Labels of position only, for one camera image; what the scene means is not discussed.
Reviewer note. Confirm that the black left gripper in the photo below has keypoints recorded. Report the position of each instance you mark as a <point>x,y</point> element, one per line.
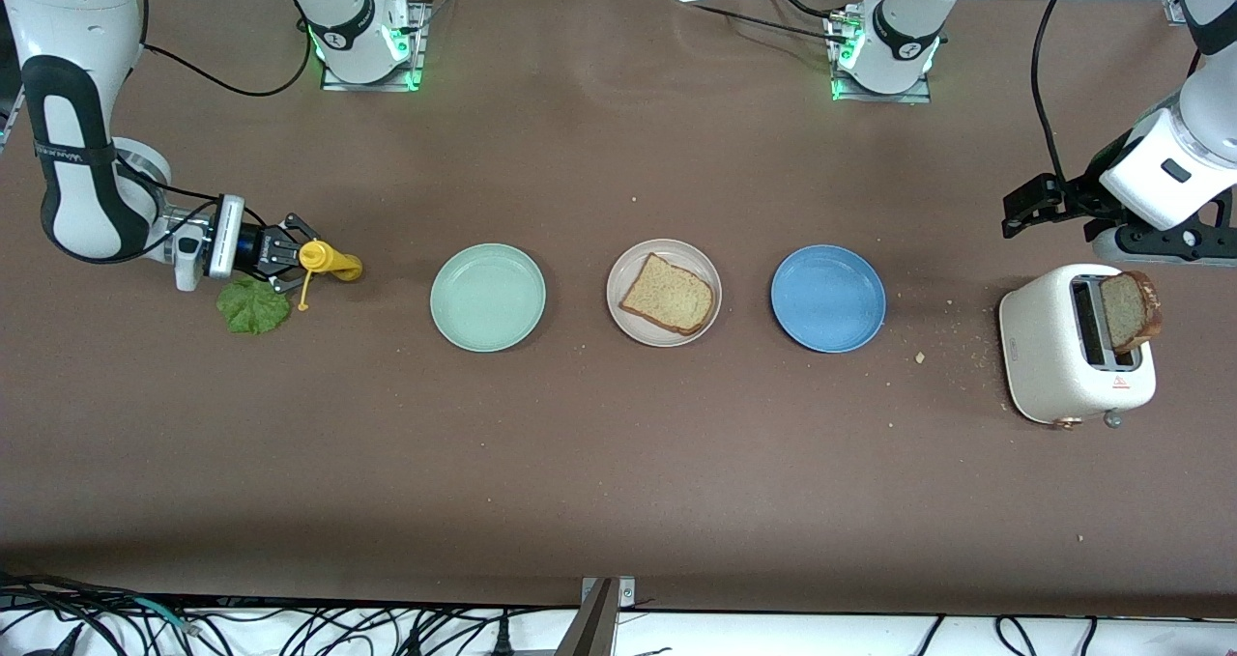
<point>1076,198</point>

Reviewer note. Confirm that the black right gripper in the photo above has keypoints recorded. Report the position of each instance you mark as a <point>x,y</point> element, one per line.
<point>255,247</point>

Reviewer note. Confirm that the yellow squeeze sauce bottle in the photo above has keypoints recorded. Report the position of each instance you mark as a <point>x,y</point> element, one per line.
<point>333,262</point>

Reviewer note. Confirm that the green lettuce leaf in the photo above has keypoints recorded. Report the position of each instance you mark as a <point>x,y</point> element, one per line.
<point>253,308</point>

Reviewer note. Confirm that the brown crust bread slice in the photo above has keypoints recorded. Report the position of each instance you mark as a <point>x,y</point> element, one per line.
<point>1126,308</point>
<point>669,296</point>

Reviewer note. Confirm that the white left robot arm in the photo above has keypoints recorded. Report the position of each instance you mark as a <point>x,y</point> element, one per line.
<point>899,38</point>

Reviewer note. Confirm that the mint green round plate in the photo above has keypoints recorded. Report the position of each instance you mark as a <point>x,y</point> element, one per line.
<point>488,299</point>

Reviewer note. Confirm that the blue round plate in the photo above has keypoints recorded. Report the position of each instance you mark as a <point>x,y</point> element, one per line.
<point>828,299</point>

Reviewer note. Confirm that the beige round plate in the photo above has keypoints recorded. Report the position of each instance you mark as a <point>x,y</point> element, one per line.
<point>628,270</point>

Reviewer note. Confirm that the white two-slot toaster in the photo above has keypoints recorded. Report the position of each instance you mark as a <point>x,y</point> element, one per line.
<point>1053,366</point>

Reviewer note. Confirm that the black power plug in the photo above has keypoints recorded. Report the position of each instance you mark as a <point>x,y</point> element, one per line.
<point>503,640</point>

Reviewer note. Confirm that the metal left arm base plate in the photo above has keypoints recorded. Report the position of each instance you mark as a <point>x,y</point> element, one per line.
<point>918,97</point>

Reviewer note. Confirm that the aluminium corner rail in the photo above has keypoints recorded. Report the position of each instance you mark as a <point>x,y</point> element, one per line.
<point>1172,9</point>

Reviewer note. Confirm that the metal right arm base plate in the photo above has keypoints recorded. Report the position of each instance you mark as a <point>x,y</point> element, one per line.
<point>419,38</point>

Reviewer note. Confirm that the aluminium frame bracket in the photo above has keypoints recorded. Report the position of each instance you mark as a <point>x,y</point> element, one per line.
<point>594,627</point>

